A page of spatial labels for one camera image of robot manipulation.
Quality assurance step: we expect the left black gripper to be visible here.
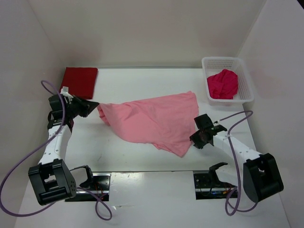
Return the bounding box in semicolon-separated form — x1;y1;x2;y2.
66;94;99;118

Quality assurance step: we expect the dark red t shirt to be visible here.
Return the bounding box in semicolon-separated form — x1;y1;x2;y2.
60;67;98;100

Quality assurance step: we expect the pink t shirt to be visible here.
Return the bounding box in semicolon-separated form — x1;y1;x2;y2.
97;91;199;157

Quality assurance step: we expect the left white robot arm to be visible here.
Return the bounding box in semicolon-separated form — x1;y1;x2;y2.
28;95;99;206

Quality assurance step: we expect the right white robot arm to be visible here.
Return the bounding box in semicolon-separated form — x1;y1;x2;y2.
190;114;284;203

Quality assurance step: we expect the crimson t shirt in basket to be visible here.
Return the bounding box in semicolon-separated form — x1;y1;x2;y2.
207;69;238;100

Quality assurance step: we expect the white plastic basket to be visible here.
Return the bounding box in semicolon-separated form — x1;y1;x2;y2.
201;57;254;105

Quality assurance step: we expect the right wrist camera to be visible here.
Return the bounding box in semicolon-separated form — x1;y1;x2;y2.
200;114;214;130

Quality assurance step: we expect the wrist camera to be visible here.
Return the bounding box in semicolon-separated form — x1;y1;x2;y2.
48;86;73;111
200;114;214;130

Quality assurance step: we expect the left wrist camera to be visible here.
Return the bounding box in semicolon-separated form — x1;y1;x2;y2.
48;86;73;111

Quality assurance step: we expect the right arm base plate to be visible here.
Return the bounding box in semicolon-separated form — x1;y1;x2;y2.
193;171;235;200

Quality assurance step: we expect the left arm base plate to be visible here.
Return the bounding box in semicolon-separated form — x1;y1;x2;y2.
65;172;111;202

